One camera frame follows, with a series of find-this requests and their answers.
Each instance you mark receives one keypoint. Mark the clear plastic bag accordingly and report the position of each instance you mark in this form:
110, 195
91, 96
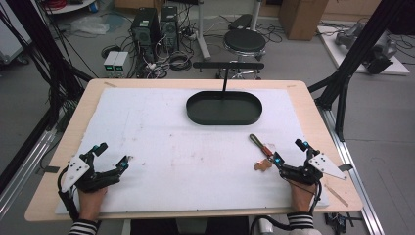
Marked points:
89, 25

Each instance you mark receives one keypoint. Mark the black metal frame stand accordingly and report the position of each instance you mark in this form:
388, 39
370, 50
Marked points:
355, 49
49, 55

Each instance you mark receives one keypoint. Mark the white power supply unit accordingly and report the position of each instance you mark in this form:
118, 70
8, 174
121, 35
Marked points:
120, 63
110, 62

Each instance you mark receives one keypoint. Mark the black round stool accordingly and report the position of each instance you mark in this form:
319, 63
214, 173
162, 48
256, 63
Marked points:
244, 40

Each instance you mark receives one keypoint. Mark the white round table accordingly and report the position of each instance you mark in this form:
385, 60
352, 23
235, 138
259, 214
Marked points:
70, 6

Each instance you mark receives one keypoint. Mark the small black floor device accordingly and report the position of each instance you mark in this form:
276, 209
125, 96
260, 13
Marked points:
337, 222

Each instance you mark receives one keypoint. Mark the aluminium rail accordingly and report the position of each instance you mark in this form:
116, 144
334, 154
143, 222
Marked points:
355, 182
23, 169

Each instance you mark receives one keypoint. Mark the white cylinder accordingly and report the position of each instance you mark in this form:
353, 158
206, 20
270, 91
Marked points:
265, 225

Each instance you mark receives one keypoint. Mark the brown cardboard box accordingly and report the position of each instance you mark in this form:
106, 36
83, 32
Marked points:
301, 18

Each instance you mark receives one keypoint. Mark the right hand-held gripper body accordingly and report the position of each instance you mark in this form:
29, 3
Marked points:
305, 173

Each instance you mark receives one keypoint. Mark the white floor board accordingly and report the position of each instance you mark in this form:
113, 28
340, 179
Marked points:
345, 54

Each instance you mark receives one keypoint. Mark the black oval tray with stand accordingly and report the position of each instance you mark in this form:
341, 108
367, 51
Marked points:
225, 109

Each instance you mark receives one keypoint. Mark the large black computer tower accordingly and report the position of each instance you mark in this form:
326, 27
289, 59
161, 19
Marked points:
145, 32

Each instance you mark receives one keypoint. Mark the thin wooden stick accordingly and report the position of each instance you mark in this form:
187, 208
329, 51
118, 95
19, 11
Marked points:
336, 195

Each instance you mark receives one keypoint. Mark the white foam mat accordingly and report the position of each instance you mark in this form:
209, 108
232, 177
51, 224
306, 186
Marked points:
182, 163

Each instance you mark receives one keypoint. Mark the black tape piece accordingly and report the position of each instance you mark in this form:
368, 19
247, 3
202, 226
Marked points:
345, 167
51, 169

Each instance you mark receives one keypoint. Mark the black foot pedal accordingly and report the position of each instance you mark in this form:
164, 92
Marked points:
240, 21

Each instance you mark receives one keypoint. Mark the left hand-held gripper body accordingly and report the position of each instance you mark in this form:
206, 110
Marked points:
80, 169

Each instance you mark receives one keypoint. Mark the person's left hand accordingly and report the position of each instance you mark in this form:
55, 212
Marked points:
91, 200

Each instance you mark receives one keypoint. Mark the slim black computer tower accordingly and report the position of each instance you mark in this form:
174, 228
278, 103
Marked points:
169, 27

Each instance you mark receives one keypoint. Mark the white desk leg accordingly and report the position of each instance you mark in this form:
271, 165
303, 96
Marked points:
202, 31

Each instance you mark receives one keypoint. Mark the person's right hand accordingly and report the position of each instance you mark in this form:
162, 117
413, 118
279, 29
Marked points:
301, 197

